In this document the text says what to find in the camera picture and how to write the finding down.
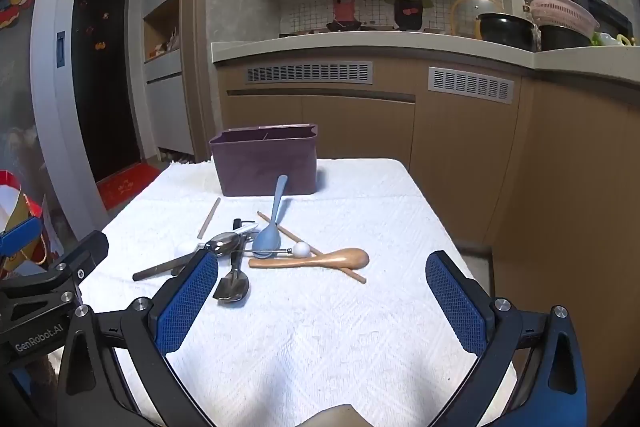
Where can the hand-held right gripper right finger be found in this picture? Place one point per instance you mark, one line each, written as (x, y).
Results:
(455, 302)

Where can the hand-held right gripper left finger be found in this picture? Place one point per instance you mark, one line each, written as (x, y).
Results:
(187, 302)

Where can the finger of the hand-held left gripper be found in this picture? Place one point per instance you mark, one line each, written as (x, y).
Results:
(90, 248)
(17, 235)

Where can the white plastic spoon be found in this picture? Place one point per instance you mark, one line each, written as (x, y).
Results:
(186, 248)

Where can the blue plastic spoon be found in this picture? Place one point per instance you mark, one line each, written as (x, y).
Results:
(265, 240)

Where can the metal utensil with white ball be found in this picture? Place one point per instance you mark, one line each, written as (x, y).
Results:
(301, 249)

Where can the purple plastic utensil holder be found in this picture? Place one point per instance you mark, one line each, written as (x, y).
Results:
(265, 167)

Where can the red doormat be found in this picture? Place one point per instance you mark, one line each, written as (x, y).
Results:
(127, 184)

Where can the wooden spoon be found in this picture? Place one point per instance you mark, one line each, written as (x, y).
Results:
(350, 257)

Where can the white textured towel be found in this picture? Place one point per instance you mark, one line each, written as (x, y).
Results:
(325, 332)

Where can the grey refrigerator with magnets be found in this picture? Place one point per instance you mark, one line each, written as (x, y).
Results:
(20, 72)

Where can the dark entrance door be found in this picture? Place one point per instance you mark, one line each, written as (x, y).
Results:
(105, 72)

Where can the short white vent grille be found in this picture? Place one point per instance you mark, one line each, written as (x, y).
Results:
(470, 85)

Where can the long white vent grille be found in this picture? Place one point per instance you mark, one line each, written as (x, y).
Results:
(310, 72)

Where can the wide black pot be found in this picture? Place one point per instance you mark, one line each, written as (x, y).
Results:
(505, 32)

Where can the beige kitchen countertop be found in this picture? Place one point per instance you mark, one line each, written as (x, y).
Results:
(350, 44)

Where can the small black pot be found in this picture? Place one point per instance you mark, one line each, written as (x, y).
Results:
(562, 38)

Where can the yellow-rimmed pot lid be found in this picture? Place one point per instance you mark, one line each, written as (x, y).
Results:
(472, 9)

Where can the pink plastic basket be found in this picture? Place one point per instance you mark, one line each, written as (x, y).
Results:
(560, 13)

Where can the black kitchen appliance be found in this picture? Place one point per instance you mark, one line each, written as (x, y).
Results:
(607, 17)

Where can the wall shelf niche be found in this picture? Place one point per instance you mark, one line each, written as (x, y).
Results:
(162, 32)

